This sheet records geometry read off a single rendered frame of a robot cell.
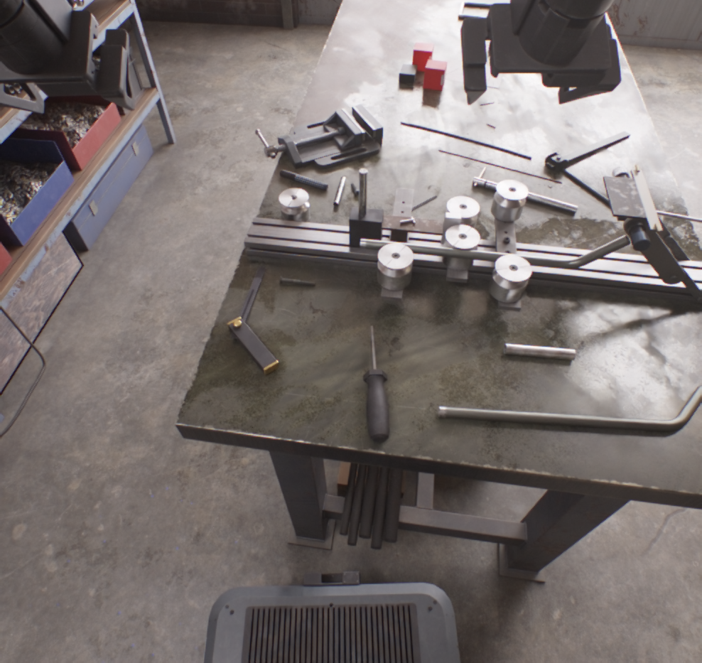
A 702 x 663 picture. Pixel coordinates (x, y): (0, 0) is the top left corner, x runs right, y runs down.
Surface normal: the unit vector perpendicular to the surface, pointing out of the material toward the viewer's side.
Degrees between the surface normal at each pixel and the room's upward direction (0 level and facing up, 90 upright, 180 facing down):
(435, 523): 0
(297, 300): 0
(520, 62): 30
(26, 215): 90
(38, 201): 90
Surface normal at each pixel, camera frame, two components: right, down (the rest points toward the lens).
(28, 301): 0.99, 0.11
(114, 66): 0.00, -0.14
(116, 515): 0.00, -0.62
